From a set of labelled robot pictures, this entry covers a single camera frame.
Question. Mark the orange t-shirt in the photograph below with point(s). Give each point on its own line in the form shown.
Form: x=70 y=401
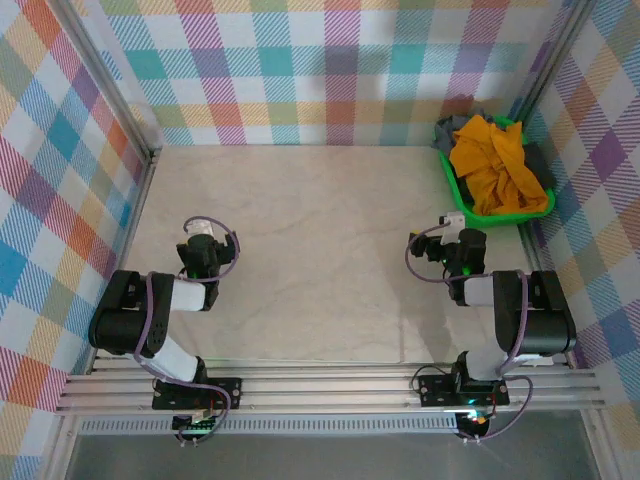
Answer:
x=497 y=165

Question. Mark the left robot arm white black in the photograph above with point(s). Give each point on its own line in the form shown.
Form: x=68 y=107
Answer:
x=125 y=325

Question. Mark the green plastic bin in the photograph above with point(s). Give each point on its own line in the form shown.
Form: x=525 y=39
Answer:
x=492 y=220

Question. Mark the grey t-shirt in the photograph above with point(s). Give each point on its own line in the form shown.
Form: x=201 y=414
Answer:
x=447 y=130

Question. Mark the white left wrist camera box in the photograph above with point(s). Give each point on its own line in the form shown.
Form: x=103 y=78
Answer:
x=200 y=227

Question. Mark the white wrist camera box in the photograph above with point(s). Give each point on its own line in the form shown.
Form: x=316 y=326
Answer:
x=200 y=227
x=454 y=222

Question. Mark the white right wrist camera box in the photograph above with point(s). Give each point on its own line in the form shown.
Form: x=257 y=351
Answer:
x=454 y=222

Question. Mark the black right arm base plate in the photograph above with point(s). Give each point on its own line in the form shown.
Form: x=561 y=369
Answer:
x=440 y=390

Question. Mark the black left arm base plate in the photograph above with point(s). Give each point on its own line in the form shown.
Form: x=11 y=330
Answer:
x=200 y=395

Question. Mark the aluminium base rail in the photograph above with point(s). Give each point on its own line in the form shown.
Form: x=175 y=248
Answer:
x=325 y=387

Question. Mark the aluminium frame post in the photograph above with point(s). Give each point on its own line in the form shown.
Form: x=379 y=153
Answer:
x=550 y=70
x=107 y=85

